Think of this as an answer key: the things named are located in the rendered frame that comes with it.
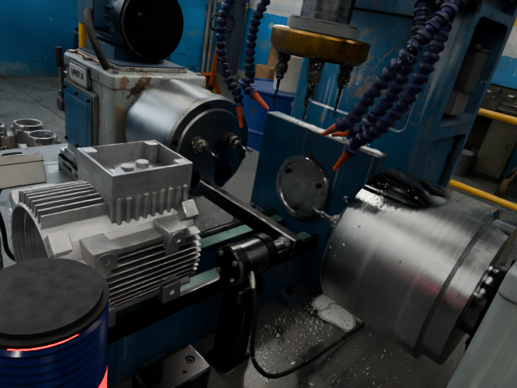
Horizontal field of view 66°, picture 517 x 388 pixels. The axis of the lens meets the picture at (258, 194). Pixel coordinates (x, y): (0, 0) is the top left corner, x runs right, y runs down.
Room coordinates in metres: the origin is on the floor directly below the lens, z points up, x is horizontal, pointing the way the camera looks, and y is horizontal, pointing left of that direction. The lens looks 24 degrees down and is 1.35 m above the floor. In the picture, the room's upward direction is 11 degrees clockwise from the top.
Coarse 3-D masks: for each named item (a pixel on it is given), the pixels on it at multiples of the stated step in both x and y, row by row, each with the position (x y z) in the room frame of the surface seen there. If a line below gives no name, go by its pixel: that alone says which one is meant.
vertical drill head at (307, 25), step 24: (312, 0) 0.74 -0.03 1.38; (336, 0) 0.74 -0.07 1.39; (288, 24) 0.76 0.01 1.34; (312, 24) 0.72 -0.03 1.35; (336, 24) 0.72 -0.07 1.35; (288, 48) 0.71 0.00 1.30; (312, 48) 0.69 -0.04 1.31; (336, 48) 0.69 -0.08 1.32; (360, 48) 0.72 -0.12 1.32; (312, 72) 0.71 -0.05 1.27
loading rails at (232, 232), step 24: (216, 240) 0.69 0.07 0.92; (240, 240) 0.74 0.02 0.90; (312, 240) 0.76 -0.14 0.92; (288, 264) 0.71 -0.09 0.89; (192, 288) 0.52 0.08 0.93; (216, 288) 0.55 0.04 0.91; (288, 288) 0.70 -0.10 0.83; (120, 312) 0.45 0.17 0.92; (144, 312) 0.45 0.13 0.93; (168, 312) 0.48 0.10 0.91; (192, 312) 0.52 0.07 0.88; (216, 312) 0.56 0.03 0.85; (120, 336) 0.42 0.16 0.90; (144, 336) 0.45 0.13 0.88; (168, 336) 0.49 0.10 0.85; (192, 336) 0.52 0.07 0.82; (120, 360) 0.42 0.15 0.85; (144, 360) 0.45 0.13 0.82
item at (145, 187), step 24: (120, 144) 0.54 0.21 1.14; (144, 144) 0.57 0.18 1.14; (96, 168) 0.46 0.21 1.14; (120, 168) 0.50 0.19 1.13; (144, 168) 0.51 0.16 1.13; (168, 168) 0.49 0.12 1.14; (120, 192) 0.44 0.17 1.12; (144, 192) 0.46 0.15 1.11; (168, 192) 0.49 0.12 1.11; (120, 216) 0.44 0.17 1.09; (144, 216) 0.46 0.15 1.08
